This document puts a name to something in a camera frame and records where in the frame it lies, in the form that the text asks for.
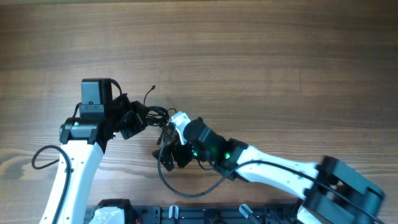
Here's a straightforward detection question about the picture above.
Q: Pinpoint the black cable bundle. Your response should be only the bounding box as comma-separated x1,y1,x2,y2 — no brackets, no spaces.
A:
142,85,178,146

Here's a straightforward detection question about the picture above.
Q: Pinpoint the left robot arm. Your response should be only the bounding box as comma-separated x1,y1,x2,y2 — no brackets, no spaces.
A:
40,78,149,223

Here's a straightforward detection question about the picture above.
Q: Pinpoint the right camera black cable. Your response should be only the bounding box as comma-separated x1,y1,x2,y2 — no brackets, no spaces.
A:
157,124,386,224

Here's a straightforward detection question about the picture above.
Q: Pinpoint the camera black cable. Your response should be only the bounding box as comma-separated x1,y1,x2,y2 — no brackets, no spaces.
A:
31,144,74,224
157,124,386,224

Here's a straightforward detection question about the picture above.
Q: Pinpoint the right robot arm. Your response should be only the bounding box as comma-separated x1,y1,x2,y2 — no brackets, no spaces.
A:
153,113,385,223

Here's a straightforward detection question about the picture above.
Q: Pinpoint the left camera black cable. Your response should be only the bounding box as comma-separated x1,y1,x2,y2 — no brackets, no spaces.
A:
31,144,74,224

